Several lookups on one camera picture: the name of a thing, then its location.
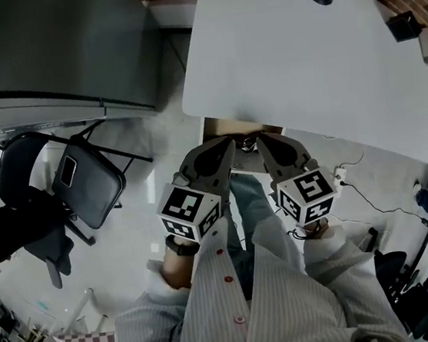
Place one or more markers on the person's left forearm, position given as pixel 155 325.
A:
pixel 176 273

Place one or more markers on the wooden drawer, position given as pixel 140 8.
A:
pixel 232 127

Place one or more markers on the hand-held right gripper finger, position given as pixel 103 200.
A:
pixel 297 152
pixel 269 165

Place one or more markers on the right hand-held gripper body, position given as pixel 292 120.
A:
pixel 309 193

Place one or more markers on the grey metal cabinet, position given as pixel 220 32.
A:
pixel 48 51

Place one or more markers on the black wristband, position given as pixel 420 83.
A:
pixel 181 249

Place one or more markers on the black smartphone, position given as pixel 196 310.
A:
pixel 68 170

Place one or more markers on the grey striped shirt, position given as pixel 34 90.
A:
pixel 292 304

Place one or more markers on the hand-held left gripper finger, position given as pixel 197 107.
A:
pixel 225 170
pixel 189 159

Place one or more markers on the black office chair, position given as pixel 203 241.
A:
pixel 32 235
pixel 402 282

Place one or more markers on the white power strip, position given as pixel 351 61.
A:
pixel 339 176

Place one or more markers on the small black box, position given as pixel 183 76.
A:
pixel 403 27

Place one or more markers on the person's right forearm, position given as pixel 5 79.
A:
pixel 320 230

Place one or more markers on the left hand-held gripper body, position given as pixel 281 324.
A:
pixel 183 205

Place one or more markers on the black folding chair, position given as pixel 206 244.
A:
pixel 88 189

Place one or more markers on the white desk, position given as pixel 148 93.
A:
pixel 293 60

